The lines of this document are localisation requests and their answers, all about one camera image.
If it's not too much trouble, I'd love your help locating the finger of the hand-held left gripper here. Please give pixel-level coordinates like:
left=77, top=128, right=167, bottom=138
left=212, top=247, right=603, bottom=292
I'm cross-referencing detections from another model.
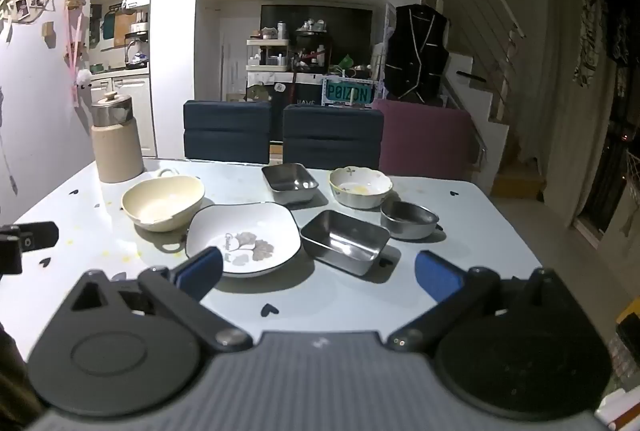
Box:
left=12, top=221, right=60, bottom=253

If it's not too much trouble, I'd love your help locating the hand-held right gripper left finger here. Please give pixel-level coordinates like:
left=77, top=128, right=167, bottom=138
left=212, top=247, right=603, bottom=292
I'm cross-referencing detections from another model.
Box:
left=64, top=245, right=254, bottom=355

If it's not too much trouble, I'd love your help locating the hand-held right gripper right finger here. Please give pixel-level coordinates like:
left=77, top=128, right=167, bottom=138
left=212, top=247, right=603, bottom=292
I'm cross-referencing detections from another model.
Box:
left=387, top=250, right=577, bottom=353

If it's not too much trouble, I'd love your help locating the white plate with leaf print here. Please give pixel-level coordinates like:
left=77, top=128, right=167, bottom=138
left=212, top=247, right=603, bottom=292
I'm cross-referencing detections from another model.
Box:
left=185, top=202, right=304, bottom=279

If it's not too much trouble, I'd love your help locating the round steel bowl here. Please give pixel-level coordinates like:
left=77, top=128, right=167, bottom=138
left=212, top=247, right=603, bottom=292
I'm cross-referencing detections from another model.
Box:
left=380, top=200, right=442, bottom=241

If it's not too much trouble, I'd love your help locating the cream bowl with handles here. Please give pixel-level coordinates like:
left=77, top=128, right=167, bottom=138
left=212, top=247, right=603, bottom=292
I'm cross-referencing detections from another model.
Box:
left=120, top=168, right=206, bottom=233

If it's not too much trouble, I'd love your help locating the steel rectangular tray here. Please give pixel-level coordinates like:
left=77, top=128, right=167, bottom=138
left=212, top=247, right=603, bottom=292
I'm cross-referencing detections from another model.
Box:
left=261, top=162, right=320, bottom=206
left=299, top=210, right=392, bottom=276

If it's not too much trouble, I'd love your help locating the white floral bowl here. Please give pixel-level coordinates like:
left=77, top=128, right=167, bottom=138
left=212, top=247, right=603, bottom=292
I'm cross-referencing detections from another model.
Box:
left=328, top=166, right=394, bottom=210

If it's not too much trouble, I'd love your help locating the beige kettle with steel lid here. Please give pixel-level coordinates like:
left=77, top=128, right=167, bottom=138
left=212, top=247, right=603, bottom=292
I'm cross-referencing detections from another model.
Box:
left=90, top=90, right=146, bottom=184

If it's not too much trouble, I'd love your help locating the pink chair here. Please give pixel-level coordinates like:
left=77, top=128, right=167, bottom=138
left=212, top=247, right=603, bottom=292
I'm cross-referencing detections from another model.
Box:
left=372, top=98, right=474, bottom=183

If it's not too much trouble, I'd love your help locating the dark blue chair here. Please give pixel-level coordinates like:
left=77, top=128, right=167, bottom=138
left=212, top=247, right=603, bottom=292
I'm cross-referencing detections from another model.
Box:
left=183, top=99, right=274, bottom=165
left=282, top=104, right=385, bottom=171

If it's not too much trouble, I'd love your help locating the white kitchen cabinet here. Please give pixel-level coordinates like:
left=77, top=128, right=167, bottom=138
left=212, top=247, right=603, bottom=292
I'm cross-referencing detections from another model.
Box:
left=89, top=72, right=152, bottom=158

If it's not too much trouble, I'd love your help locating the pink hanging plush ribbon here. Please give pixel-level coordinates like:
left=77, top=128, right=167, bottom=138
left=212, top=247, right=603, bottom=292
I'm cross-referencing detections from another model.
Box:
left=63, top=0, right=94, bottom=108

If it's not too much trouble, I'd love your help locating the teal sign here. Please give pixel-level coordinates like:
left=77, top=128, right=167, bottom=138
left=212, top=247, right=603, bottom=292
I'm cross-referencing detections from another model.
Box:
left=321, top=76, right=375, bottom=108

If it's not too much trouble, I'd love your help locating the white curtain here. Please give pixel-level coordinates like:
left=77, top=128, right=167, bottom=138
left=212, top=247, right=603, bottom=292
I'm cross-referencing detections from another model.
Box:
left=517, top=0, right=603, bottom=227

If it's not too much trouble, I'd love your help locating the white shelf cart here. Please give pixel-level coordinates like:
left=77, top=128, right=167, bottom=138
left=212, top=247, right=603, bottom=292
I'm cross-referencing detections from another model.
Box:
left=244, top=38, right=292, bottom=102

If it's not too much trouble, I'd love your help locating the black vest with white trim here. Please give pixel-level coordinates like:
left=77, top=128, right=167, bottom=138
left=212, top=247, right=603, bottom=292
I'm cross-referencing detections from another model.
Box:
left=382, top=3, right=450, bottom=101

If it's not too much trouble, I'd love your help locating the dark floral curtain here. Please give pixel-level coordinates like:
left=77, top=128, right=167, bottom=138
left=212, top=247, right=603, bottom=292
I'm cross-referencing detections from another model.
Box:
left=572, top=0, right=640, bottom=88

